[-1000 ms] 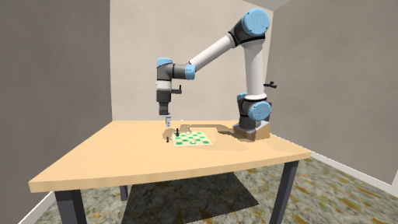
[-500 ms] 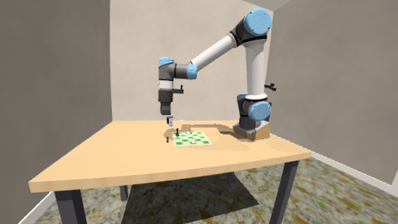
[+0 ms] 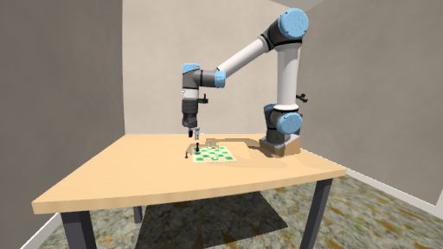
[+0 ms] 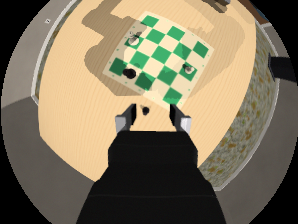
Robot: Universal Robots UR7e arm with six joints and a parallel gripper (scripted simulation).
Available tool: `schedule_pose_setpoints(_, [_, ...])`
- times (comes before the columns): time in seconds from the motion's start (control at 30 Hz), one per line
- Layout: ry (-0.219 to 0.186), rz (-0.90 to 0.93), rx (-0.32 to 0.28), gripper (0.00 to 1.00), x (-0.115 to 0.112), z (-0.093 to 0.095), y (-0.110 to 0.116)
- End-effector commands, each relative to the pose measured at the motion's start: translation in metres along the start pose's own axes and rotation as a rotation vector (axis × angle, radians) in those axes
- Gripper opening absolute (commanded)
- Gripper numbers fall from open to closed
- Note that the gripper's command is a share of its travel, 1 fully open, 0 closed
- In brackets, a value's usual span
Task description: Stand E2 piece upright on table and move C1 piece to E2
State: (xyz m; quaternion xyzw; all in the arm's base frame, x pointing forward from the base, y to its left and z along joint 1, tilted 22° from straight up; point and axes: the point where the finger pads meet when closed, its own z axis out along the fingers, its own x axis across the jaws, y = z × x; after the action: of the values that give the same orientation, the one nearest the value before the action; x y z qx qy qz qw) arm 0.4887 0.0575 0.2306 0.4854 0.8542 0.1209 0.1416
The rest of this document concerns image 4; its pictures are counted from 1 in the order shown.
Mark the green and cream chessboard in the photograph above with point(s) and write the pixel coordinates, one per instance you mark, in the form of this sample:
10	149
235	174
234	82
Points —
164	50

